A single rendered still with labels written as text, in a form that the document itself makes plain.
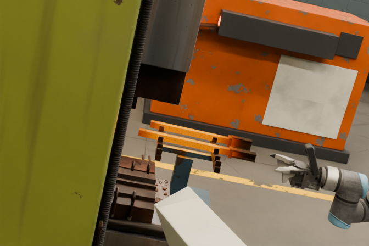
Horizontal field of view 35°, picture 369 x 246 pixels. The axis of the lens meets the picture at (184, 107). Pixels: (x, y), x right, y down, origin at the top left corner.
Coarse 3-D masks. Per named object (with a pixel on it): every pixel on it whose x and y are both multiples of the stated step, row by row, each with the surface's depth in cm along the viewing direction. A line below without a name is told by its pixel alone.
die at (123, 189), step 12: (120, 168) 168; (120, 180) 159; (120, 192) 154; (132, 192) 156; (144, 192) 157; (120, 204) 150; (144, 204) 153; (120, 216) 151; (132, 216) 151; (144, 216) 152
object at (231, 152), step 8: (144, 136) 215; (152, 136) 215; (168, 136) 215; (176, 136) 217; (184, 144) 215; (192, 144) 215; (200, 144) 215; (208, 144) 216; (224, 152) 216; (232, 152) 215; (240, 152) 216; (248, 152) 217; (248, 160) 217
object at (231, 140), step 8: (152, 120) 228; (168, 128) 226; (176, 128) 226; (184, 128) 227; (192, 136) 227; (200, 136) 227; (208, 136) 227; (216, 136) 227; (224, 136) 229; (232, 136) 228; (232, 144) 229; (240, 144) 229; (248, 144) 229
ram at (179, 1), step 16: (160, 0) 130; (176, 0) 130; (192, 0) 130; (160, 16) 131; (176, 16) 131; (192, 16) 131; (160, 32) 132; (176, 32) 132; (192, 32) 132; (144, 48) 133; (160, 48) 133; (176, 48) 133; (192, 48) 134; (160, 64) 134; (176, 64) 135
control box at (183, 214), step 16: (176, 192) 115; (192, 192) 114; (160, 208) 112; (176, 208) 111; (192, 208) 110; (208, 208) 109; (176, 224) 107; (192, 224) 106; (208, 224) 105; (224, 224) 104; (176, 240) 109; (192, 240) 103; (208, 240) 102; (224, 240) 101; (240, 240) 100
